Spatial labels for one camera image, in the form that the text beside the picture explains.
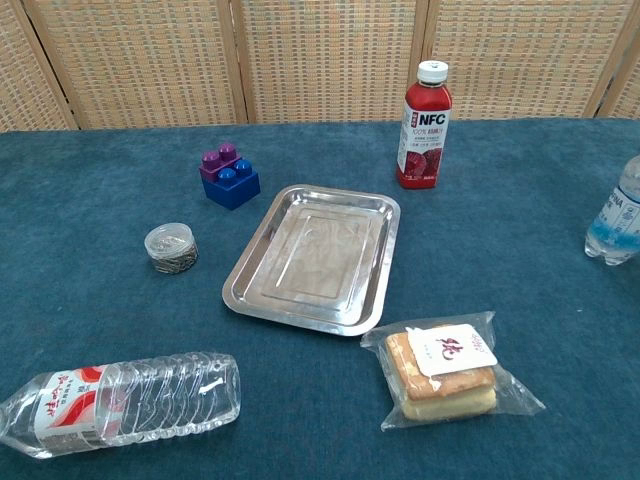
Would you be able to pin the teal table cloth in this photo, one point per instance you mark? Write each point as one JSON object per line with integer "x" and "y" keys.
{"x": 100, "y": 310}

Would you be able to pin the clear blue-label water bottle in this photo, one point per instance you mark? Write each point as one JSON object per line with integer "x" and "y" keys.
{"x": 617, "y": 225}

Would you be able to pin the plastic-wrapped bread slices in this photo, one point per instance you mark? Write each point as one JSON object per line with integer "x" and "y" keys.
{"x": 440, "y": 380}

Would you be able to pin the rectangular metal tray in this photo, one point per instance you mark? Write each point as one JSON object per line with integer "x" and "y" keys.
{"x": 312, "y": 260}

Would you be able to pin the blue toy building block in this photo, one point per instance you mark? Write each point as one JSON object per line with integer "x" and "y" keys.
{"x": 232, "y": 187}

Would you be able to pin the clear red-label water bottle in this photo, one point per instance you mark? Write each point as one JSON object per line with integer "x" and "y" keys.
{"x": 125, "y": 400}

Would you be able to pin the clear jar of paper clips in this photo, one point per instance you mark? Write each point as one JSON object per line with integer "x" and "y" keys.
{"x": 171, "y": 248}

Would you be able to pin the purple toy building block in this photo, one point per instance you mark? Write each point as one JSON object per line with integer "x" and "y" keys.
{"x": 217, "y": 161}

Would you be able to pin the woven folding screen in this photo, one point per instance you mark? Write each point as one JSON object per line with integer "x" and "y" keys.
{"x": 320, "y": 55}

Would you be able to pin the red NFC juice bottle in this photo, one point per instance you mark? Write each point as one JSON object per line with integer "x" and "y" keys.
{"x": 425, "y": 130}

